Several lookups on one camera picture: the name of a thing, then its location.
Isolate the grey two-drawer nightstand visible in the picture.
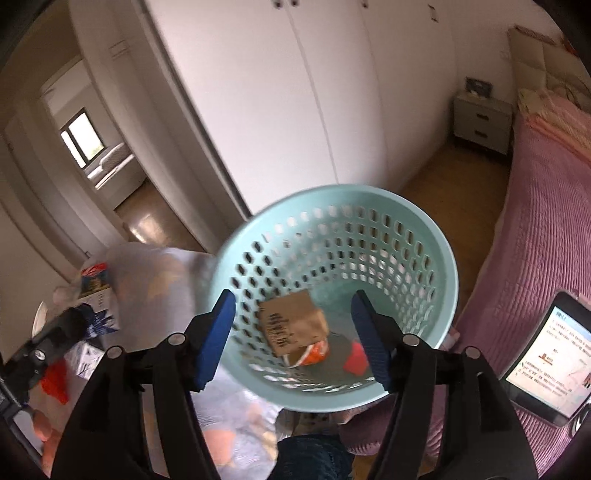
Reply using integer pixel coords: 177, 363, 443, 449
451, 90, 514, 158

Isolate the dark picture frame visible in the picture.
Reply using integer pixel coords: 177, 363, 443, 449
465, 76, 493, 97

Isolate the white box with blue print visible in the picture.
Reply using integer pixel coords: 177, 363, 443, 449
65, 344, 105, 380

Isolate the brown paper bag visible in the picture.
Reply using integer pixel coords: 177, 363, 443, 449
257, 291, 329, 358

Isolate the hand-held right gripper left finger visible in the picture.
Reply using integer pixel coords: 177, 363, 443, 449
50, 288, 237, 480

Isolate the crumpled red wrapper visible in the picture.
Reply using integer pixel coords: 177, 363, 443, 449
39, 362, 70, 403

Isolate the white plate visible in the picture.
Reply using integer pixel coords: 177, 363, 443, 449
31, 300, 58, 342

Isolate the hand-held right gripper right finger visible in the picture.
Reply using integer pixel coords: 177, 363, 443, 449
350, 290, 539, 480

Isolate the white wardrobe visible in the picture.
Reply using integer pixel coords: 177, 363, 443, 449
69, 0, 458, 227

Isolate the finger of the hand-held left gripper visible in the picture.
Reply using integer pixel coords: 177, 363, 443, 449
21, 307, 89, 370

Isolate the black tablet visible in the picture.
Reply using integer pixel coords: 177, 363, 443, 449
501, 290, 591, 428

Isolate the beige padded headboard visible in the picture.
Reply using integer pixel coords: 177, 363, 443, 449
508, 25, 591, 112

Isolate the red and blue packet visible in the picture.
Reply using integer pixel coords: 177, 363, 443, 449
81, 262, 110, 289

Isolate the folded pink blanket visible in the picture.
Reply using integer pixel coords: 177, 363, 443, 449
524, 95, 591, 160

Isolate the white sofa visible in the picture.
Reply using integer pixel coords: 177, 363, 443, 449
85, 142, 148, 206

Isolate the red wrapper piece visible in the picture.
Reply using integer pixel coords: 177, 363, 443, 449
342, 340, 370, 376

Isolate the dark framed window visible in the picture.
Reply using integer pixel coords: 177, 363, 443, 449
60, 108, 105, 169

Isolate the folded cream blanket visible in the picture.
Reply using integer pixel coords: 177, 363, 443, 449
517, 88, 555, 116

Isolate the bed with pink bedspread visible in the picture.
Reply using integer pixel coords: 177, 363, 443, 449
344, 111, 591, 476

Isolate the teal perforated plastic basket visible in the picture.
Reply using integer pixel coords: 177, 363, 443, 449
206, 185, 459, 413

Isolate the person's dark trouser leg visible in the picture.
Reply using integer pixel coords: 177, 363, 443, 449
277, 434, 354, 480

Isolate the orange snack packet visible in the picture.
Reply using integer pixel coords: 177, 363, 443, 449
283, 339, 331, 367

